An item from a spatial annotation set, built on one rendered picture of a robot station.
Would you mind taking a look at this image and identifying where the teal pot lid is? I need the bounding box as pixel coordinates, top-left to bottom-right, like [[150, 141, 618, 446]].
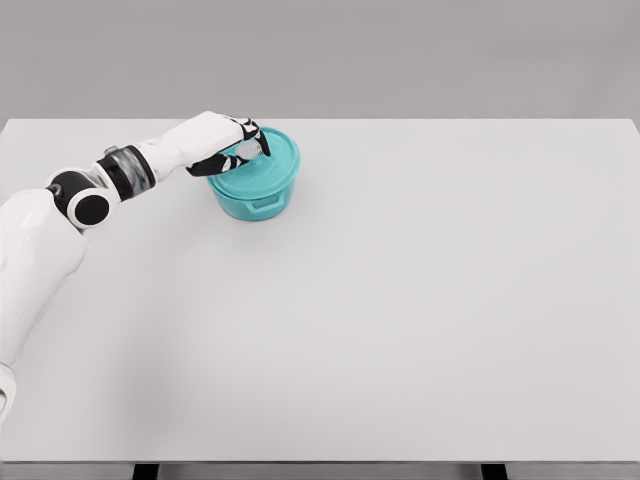
[[207, 125, 301, 198]]

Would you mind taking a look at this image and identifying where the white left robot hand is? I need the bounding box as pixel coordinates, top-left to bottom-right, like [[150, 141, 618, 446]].
[[171, 111, 272, 178]]

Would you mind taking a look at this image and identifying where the teal pot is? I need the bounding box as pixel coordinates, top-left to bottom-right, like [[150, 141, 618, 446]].
[[208, 149, 301, 221]]

